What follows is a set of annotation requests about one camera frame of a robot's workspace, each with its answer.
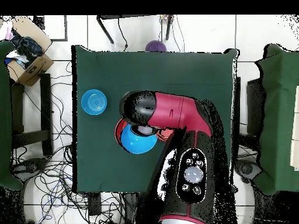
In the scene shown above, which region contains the tangle of black cables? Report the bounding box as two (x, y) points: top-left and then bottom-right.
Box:
(11, 60), (122, 224)

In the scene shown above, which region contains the green cloth covered table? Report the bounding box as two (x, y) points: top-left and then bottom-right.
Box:
(0, 40), (24, 191)
(253, 43), (299, 196)

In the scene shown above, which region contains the black power strip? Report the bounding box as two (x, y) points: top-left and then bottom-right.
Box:
(87, 192), (102, 216)

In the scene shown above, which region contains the large orange plastic bowl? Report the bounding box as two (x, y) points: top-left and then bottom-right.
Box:
(114, 118), (128, 144)

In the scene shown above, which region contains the black cable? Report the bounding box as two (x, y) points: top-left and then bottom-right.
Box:
(117, 17), (130, 51)

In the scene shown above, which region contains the black box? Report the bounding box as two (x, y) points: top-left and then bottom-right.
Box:
(33, 15), (46, 30)

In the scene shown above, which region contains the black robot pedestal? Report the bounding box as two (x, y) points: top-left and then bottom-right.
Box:
(120, 192), (150, 224)

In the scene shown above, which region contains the small blue flat-bottomed bowl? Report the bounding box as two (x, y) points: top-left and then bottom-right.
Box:
(81, 89), (108, 116)

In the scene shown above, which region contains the black bench frame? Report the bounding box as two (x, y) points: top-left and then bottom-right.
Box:
(10, 73), (54, 156)

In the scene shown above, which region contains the beige board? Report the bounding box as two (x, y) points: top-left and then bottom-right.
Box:
(290, 85), (299, 172)

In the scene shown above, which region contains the cardboard box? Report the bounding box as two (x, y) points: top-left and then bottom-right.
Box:
(5, 16), (55, 88)

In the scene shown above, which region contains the dark green tablecloth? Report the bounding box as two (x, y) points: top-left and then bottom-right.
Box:
(71, 44), (239, 194)

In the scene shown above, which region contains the purple plastic bowl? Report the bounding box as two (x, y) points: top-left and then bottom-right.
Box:
(145, 40), (168, 53)

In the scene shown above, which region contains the large blue plastic bowl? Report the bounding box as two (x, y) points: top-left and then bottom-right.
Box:
(120, 123), (159, 155)

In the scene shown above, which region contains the black metal table frame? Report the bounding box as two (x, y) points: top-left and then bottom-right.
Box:
(96, 15), (175, 45)

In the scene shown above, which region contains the small orange flat-bottomed bowl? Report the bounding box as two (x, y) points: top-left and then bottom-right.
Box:
(155, 128), (175, 142)

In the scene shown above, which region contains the black stand base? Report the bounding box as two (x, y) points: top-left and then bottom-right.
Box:
(11, 157), (48, 181)
(234, 159), (263, 185)

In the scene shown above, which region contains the dark clothes bundle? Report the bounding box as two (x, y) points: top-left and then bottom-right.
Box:
(8, 30), (45, 68)

